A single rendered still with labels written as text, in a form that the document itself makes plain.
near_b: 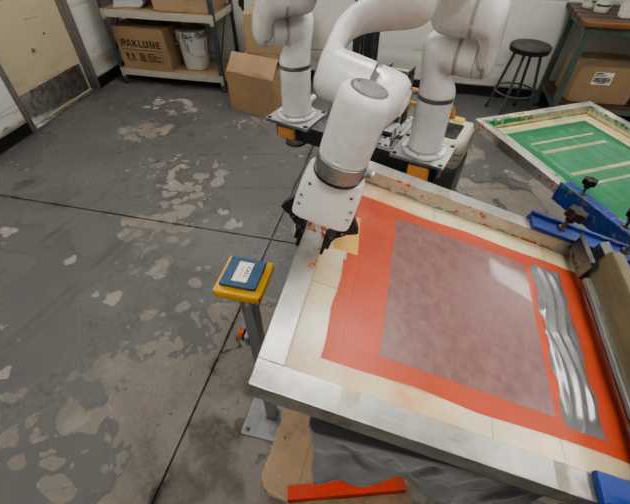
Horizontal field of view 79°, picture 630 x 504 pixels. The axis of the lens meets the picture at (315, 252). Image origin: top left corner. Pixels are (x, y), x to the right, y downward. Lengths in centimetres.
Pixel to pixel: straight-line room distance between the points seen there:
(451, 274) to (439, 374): 23
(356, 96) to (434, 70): 58
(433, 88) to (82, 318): 206
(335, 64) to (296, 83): 69
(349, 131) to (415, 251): 36
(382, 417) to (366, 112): 39
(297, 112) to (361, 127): 80
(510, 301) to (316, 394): 47
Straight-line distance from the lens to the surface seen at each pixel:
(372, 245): 76
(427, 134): 112
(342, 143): 52
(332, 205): 60
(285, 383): 52
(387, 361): 63
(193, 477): 184
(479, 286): 82
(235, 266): 104
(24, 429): 222
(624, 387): 84
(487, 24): 96
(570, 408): 78
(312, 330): 60
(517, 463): 63
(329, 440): 84
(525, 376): 76
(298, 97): 128
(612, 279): 94
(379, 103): 50
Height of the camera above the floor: 173
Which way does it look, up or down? 46 degrees down
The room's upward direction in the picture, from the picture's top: straight up
